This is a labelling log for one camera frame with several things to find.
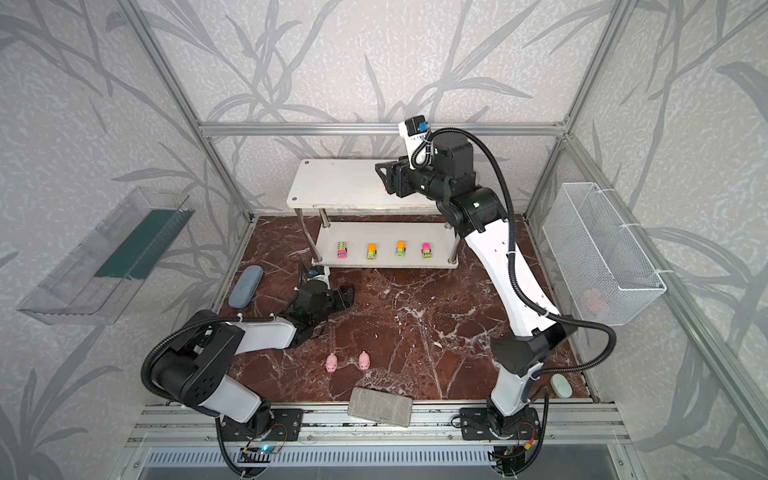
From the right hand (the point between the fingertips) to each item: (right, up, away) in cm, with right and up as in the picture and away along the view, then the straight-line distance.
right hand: (390, 153), depth 65 cm
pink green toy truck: (-18, -23, +34) cm, 45 cm away
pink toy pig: (-17, -53, +17) cm, 59 cm away
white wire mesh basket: (+45, -25, -3) cm, 51 cm away
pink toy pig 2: (-8, -53, +18) cm, 56 cm away
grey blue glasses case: (-49, -34, +32) cm, 68 cm away
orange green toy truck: (-8, -23, +34) cm, 42 cm away
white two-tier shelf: (-20, -4, +16) cm, 26 cm away
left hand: (-14, -32, +28) cm, 45 cm away
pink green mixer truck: (+10, -23, +34) cm, 43 cm away
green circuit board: (-32, -71, +7) cm, 79 cm away
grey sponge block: (-3, -61, +9) cm, 61 cm away
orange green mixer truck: (+2, -22, +36) cm, 42 cm away
